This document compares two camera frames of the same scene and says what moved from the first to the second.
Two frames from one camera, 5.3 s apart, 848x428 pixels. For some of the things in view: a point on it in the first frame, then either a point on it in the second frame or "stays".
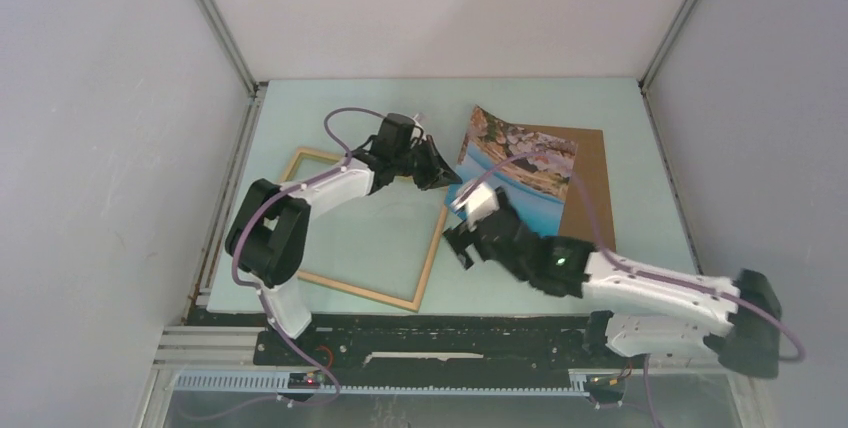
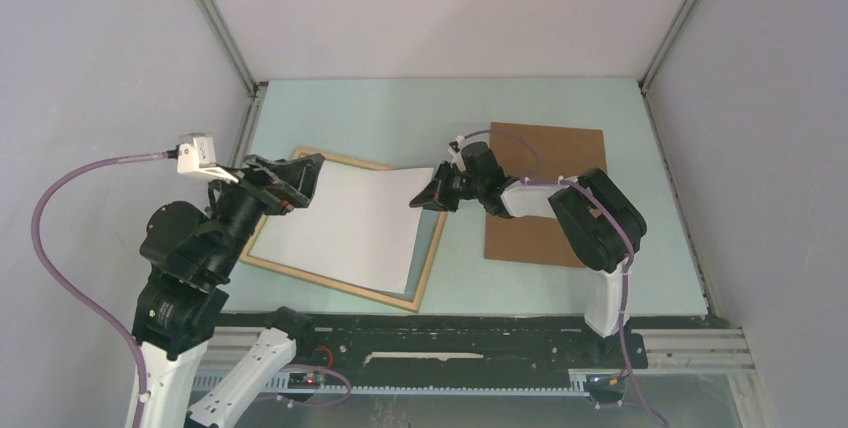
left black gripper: (438, 173) → (293, 180)
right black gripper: (462, 237) → (430, 197)
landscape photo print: (533, 171) → (361, 223)
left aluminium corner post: (216, 19) stays
